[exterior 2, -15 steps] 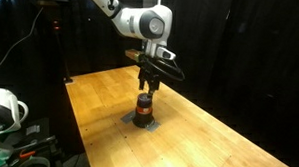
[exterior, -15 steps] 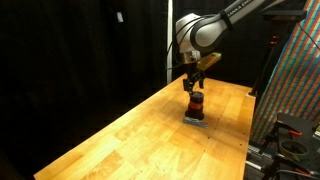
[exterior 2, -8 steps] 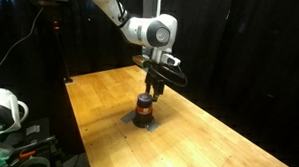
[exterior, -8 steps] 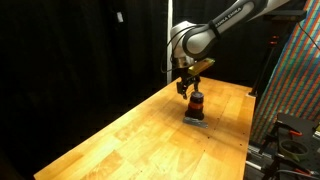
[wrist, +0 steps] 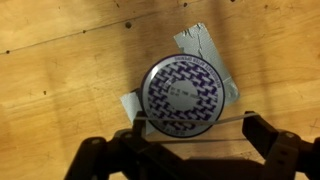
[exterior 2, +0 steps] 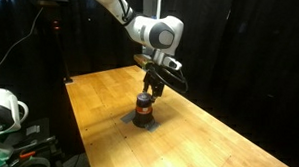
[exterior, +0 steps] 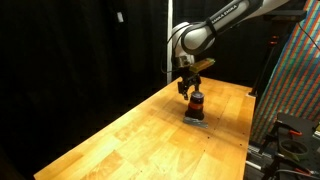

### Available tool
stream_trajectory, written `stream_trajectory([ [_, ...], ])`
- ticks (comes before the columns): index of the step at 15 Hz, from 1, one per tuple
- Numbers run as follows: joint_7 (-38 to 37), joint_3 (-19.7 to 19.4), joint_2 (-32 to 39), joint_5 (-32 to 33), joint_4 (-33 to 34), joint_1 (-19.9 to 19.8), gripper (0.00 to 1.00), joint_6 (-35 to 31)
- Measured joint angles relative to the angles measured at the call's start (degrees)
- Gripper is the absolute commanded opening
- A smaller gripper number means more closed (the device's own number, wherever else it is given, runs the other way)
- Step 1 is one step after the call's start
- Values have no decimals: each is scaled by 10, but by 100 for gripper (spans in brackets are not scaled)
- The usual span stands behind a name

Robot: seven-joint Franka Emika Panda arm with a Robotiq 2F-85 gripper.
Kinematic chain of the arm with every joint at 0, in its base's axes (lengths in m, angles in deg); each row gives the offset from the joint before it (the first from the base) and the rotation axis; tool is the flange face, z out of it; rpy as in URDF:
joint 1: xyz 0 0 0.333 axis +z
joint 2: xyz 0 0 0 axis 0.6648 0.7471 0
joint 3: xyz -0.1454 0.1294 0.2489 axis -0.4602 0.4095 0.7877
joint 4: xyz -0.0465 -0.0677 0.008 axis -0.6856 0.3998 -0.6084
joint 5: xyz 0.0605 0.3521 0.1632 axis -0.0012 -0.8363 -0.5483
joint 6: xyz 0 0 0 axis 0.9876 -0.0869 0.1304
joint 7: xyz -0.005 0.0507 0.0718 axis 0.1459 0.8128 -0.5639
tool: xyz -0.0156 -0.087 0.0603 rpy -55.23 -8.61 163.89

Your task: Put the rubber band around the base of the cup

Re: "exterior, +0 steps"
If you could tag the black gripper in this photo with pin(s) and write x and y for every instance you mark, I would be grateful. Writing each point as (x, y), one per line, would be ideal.
(188, 76)

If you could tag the red black cylindrical object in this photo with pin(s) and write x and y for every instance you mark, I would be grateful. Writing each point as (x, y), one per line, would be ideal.
(195, 114)

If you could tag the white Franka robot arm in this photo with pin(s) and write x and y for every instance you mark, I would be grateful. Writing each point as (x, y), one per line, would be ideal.
(200, 36)

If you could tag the white vertical pole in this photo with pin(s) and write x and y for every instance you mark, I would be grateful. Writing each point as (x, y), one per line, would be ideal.
(169, 13)

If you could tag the small white tag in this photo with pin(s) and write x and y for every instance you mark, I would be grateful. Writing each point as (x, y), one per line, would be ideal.
(120, 17)

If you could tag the colourful patterned board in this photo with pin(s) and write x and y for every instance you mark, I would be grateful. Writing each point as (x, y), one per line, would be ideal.
(293, 83)

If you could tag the greenish tape roll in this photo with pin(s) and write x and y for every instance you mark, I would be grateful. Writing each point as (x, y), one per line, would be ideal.
(283, 150)

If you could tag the black metal plate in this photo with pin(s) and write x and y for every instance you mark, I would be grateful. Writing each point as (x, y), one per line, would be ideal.
(300, 123)

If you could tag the black tripod stand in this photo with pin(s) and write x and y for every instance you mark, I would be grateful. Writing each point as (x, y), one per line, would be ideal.
(283, 16)

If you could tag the black curtain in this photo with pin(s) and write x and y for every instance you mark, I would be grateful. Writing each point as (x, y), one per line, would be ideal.
(66, 66)

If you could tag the yellowish wrist camera box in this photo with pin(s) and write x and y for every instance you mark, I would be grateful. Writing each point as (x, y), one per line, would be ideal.
(202, 64)

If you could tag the aluminium rail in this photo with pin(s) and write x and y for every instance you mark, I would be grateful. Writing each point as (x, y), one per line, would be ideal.
(255, 156)

